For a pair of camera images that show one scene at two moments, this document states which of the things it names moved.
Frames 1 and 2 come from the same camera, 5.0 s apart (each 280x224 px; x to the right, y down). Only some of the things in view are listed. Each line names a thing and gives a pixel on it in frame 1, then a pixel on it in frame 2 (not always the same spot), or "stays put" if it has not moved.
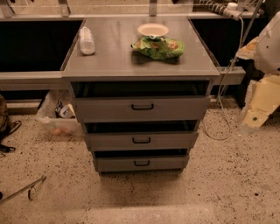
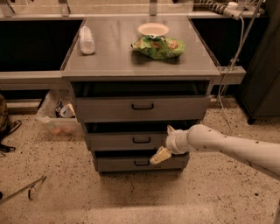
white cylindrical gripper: (269, 48) → (172, 142)
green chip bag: (158, 47) stays put
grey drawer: (142, 141) stays put
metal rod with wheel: (29, 187) stays put
